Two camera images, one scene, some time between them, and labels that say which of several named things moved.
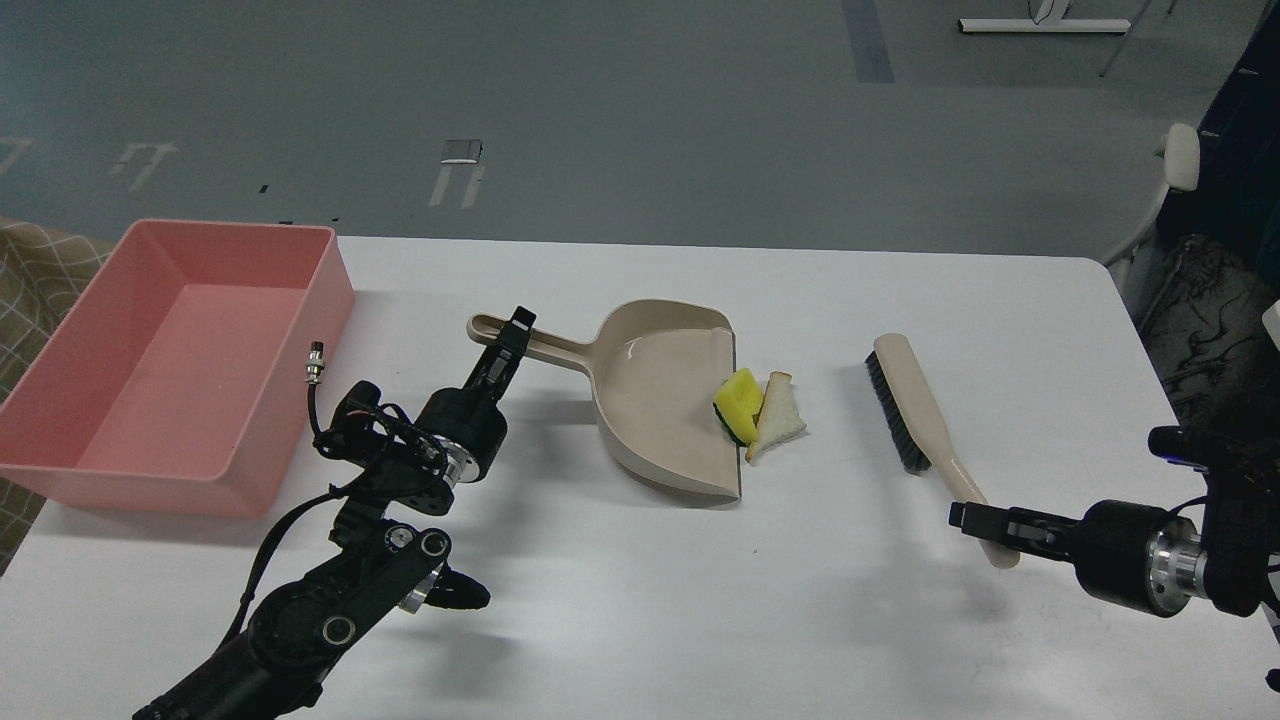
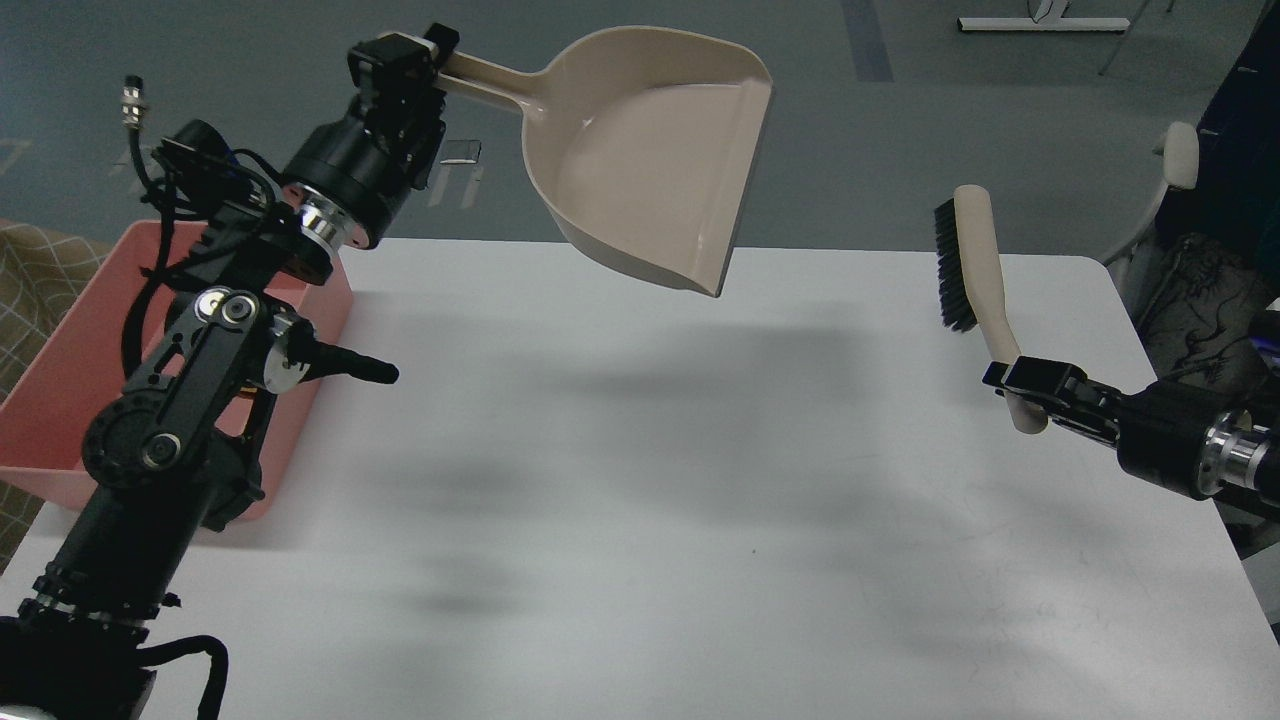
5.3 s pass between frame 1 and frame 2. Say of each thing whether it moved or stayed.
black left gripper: moved
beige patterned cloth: stayed
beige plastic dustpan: moved
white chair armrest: stayed
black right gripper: moved
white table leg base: stayed
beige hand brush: moved
